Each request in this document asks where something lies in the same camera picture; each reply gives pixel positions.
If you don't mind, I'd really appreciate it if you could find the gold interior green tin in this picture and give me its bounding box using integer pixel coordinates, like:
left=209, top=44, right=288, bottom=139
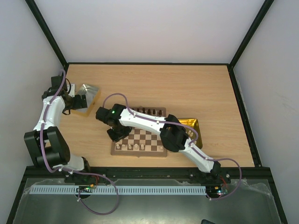
left=178, top=118, right=203, bottom=149

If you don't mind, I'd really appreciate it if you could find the black mounting rail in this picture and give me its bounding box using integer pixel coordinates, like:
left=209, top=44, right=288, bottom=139
left=23, top=166, right=271, bottom=185

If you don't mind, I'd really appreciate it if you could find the black enclosure frame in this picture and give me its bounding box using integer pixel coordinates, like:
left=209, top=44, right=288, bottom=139
left=5, top=0, right=288, bottom=224

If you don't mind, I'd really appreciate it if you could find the wooden chess board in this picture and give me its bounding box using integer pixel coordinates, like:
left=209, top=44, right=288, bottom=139
left=110, top=106, right=168, bottom=158

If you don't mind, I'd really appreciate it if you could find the white slotted cable duct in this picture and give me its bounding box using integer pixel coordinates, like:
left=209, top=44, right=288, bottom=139
left=29, top=185, right=206, bottom=196

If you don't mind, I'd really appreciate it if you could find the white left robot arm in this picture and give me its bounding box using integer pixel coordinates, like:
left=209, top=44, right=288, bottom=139
left=24, top=88, right=90, bottom=173

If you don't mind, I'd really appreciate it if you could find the silver interior yellow tin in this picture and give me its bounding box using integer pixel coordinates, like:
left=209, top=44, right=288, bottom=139
left=71, top=84, right=101, bottom=117

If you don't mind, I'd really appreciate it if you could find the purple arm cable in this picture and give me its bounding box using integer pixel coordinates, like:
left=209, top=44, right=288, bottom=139
left=40, top=69, right=119, bottom=215
left=102, top=93, right=242, bottom=201

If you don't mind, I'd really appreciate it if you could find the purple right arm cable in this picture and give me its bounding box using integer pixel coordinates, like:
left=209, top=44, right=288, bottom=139
left=102, top=93, right=242, bottom=201

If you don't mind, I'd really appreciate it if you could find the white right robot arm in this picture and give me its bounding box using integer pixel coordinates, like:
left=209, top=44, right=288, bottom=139
left=98, top=104, right=221, bottom=183

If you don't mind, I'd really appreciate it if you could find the dark phone corner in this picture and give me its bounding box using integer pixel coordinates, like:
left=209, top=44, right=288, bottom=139
left=201, top=219, right=215, bottom=224

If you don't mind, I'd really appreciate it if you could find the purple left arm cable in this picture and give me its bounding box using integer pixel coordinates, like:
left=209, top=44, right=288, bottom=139
left=40, top=69, right=119, bottom=215

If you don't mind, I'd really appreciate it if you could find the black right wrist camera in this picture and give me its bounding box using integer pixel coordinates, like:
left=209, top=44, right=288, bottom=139
left=95, top=107, right=111, bottom=124

